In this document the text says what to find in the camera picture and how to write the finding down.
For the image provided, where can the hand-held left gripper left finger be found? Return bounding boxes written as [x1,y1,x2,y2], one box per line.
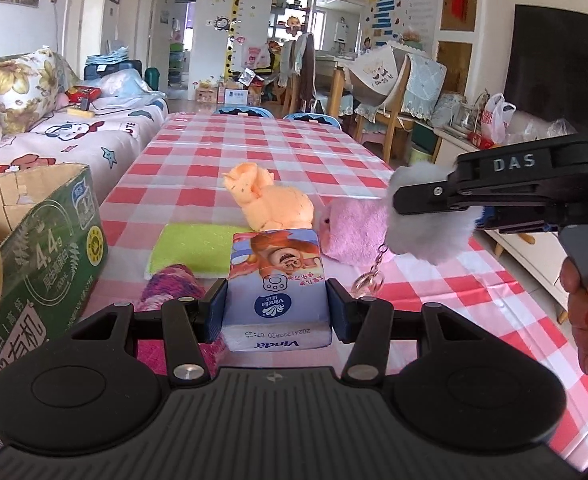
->
[74,276,230,388]

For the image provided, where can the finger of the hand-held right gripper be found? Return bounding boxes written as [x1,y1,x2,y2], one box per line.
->
[393,172,565,215]
[476,207,562,235]

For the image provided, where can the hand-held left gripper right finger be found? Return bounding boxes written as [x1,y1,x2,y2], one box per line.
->
[325,278,479,382]

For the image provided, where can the white pompom keychain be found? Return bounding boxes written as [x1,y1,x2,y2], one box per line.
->
[351,162,482,297]

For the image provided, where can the pink purple knit ball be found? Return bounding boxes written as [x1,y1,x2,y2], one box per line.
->
[133,262,227,378]

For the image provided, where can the lime green cleaning cloth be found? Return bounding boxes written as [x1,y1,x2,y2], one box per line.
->
[144,222,255,281]

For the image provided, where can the cartoon printed tissue pack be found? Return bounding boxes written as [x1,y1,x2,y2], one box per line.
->
[222,227,332,353]

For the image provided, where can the pink plush hat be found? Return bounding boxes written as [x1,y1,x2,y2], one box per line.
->
[315,197,397,265]

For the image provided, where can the orange plush toy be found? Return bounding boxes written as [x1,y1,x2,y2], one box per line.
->
[222,161,315,231]

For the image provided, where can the green printed cardboard box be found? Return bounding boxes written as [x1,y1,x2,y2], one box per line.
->
[0,162,109,461]

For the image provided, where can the light green trash bin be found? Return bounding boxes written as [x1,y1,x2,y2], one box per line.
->
[409,142,435,166]

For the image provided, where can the white plastic bag red print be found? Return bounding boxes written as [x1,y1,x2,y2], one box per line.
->
[481,92,517,143]

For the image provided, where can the glass kettle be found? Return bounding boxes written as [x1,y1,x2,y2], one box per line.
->
[454,102,480,133]

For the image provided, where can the black television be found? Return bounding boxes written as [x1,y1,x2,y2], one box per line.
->
[504,4,588,128]

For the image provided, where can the wooden chair teal lace cover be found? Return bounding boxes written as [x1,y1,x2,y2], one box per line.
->
[354,52,447,166]

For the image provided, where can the cartoon printed white cloth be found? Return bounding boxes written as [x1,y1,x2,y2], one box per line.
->
[346,44,410,106]

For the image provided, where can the wooden dining table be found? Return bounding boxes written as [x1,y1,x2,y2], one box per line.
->
[314,55,365,121]

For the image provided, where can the red white checked tablecloth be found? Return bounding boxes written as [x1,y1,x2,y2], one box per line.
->
[86,112,588,471]

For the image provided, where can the chair with brown jacket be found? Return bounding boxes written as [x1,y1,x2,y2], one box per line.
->
[279,32,317,116]

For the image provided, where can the sofa with cartoon cover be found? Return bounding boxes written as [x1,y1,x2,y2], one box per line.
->
[0,47,170,186]

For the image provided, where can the light blue plastic bag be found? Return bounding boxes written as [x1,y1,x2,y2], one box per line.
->
[96,69,167,98]

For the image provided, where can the stack of storage drawers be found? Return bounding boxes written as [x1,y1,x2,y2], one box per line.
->
[168,42,185,86]

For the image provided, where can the red box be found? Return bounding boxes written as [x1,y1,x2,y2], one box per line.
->
[66,85,102,103]

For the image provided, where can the dark blue suitcase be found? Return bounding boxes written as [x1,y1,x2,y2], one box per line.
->
[84,57,143,81]

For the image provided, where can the giraffe height chart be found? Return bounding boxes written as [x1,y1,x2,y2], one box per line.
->
[225,0,253,81]

